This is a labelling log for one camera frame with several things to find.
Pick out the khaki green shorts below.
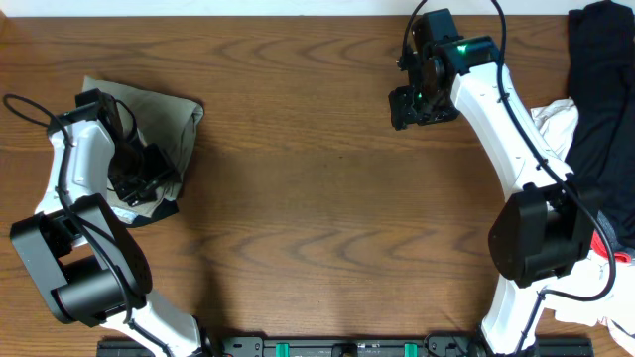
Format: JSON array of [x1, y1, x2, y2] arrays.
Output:
[[82, 76, 204, 223]]

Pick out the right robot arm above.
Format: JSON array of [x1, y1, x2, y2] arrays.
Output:
[[388, 9, 600, 356]]

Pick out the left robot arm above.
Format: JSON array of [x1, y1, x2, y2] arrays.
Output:
[[10, 89, 214, 356]]

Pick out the black folded polo shirt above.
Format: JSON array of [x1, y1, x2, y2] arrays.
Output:
[[126, 199, 179, 228]]

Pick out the black garment at right edge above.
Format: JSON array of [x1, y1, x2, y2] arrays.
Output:
[[566, 1, 634, 248]]

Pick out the grey garment with red trim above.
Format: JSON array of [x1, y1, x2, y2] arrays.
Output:
[[588, 210, 635, 264]]

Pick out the white crumpled garment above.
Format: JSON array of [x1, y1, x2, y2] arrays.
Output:
[[531, 98, 634, 354]]

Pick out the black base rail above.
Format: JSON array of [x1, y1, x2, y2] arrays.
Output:
[[96, 333, 594, 357]]

